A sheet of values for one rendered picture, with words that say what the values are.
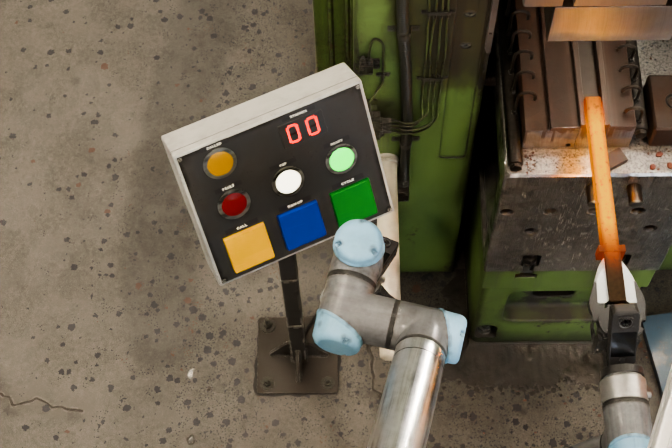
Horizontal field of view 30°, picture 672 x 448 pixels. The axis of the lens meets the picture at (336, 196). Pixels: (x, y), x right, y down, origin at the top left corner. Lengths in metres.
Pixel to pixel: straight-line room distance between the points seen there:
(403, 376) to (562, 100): 0.79
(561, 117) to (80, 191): 1.53
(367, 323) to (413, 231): 1.19
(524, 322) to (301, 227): 1.01
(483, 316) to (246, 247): 0.99
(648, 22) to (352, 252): 0.61
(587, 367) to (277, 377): 0.77
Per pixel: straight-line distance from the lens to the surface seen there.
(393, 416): 1.70
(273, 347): 3.16
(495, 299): 2.92
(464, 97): 2.49
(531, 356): 3.18
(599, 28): 2.06
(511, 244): 2.62
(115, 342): 3.23
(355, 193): 2.19
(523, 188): 2.39
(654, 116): 2.38
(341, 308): 1.84
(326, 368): 3.14
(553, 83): 2.37
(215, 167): 2.07
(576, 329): 3.13
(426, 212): 2.92
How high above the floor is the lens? 2.98
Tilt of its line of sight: 63 degrees down
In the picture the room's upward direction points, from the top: 2 degrees counter-clockwise
